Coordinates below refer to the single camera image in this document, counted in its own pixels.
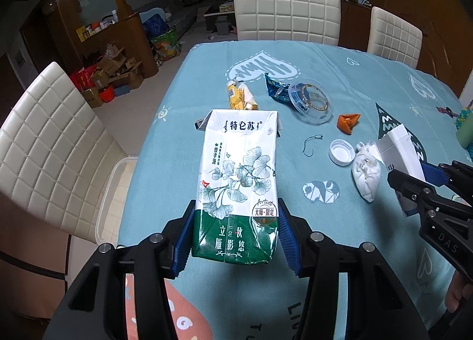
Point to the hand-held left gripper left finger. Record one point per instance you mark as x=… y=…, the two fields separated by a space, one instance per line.
x=183 y=247

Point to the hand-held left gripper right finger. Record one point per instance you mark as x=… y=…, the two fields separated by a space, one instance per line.
x=290 y=244

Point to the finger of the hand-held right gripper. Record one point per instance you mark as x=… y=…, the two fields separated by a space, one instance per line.
x=432 y=173
x=410 y=184

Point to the white toothpaste box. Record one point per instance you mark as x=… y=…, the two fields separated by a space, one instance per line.
x=401 y=151

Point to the green and white milk carton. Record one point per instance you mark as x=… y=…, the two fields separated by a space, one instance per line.
x=236 y=184

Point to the person's right hand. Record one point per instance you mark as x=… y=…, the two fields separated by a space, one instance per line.
x=457 y=292

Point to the small crumpled white tissue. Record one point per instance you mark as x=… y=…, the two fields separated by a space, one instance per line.
x=366 y=175

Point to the green cylinder cup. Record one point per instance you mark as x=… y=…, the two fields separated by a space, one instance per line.
x=466 y=138

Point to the white bottle cap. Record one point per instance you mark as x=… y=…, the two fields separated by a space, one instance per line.
x=342 y=152

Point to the clear plastic storage bin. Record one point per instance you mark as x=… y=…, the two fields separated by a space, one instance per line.
x=114 y=199

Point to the orange crumpled wrapper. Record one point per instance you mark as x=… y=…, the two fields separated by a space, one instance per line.
x=348 y=123

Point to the clear round plastic lid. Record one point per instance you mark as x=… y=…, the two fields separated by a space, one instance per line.
x=310 y=101

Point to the white padded chair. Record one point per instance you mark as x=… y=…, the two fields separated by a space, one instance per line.
x=286 y=11
x=393 y=35
x=55 y=148

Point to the yellow snack packet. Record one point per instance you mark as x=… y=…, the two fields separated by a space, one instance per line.
x=240 y=98

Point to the blue foil wrapper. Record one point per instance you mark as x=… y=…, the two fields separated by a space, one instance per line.
x=277 y=88

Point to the red bucket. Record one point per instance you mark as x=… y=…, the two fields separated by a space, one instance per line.
x=107 y=95

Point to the pile of cardboard boxes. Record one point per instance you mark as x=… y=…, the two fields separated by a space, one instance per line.
x=116 y=70

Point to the red paper bag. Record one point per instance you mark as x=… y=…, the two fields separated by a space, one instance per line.
x=82 y=78

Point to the green printed shopping bag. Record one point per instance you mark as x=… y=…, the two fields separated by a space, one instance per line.
x=165 y=44

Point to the wooden low cabinet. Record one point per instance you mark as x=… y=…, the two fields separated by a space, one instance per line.
x=125 y=44

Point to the blue bag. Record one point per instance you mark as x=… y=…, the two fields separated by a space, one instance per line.
x=155 y=24

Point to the yellow box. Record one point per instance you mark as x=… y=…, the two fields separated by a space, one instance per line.
x=83 y=33

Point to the grey sofa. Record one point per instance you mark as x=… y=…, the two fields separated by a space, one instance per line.
x=177 y=11

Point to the dark coffee table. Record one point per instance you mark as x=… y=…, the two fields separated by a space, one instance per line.
x=218 y=11

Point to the small framed wall picture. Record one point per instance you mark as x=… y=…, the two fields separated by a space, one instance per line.
x=19 y=58

